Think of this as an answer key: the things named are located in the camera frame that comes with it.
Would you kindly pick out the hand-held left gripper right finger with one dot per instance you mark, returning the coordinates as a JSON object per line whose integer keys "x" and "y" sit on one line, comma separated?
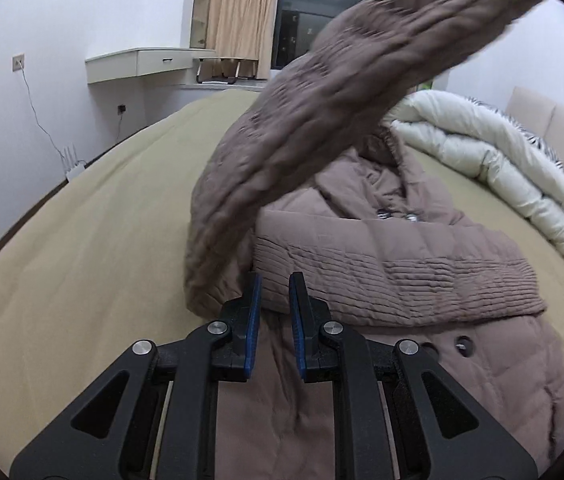
{"x": 298, "y": 332}

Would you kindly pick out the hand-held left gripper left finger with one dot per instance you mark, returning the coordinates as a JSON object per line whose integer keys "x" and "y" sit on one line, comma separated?
{"x": 253, "y": 330}

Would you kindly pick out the brown quilted down coat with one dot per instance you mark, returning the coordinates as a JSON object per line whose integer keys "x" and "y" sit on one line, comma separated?
{"x": 361, "y": 170}

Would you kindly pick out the beige padded headboard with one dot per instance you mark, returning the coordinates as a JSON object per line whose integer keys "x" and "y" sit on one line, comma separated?
{"x": 556, "y": 130}

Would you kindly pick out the zebra print blanket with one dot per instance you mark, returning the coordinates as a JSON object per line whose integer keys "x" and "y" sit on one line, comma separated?
{"x": 526, "y": 130}

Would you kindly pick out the white folded duvet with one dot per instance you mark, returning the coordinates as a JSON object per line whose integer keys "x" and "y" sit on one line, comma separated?
{"x": 491, "y": 155}

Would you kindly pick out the bed with beige sheet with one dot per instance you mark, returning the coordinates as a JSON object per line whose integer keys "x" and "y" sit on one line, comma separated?
{"x": 87, "y": 240}

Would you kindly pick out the white wifi router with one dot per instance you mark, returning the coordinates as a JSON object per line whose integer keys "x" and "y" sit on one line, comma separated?
{"x": 73, "y": 164}

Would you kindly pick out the dark window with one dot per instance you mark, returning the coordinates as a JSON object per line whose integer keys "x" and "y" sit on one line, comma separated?
{"x": 322, "y": 15}

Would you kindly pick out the white floating desk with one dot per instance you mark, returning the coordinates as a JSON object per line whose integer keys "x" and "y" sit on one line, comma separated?
{"x": 137, "y": 64}

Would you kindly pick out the beige curtain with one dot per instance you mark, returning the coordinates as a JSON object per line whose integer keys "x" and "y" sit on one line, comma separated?
{"x": 242, "y": 10}

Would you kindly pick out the white wall shelf unit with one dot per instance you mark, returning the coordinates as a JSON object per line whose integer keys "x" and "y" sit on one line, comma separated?
{"x": 201, "y": 5}

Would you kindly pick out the wall power socket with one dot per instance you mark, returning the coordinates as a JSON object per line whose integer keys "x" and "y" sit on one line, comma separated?
{"x": 18, "y": 62}

